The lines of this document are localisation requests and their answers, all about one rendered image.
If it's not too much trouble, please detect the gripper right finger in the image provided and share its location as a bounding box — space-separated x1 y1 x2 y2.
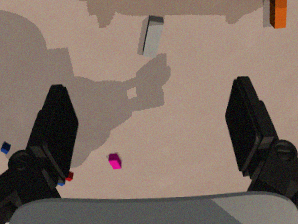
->
225 76 298 209

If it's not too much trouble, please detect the grey rectangular block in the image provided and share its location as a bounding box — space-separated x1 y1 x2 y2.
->
143 15 164 58

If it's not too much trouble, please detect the magenta rod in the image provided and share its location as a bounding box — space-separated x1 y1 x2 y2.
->
108 153 122 169

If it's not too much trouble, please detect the orange rod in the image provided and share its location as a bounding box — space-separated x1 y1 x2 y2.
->
270 0 287 29

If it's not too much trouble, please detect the red rod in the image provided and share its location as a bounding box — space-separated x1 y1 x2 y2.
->
65 171 74 181

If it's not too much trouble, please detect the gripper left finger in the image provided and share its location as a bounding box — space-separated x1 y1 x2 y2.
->
0 84 78 224

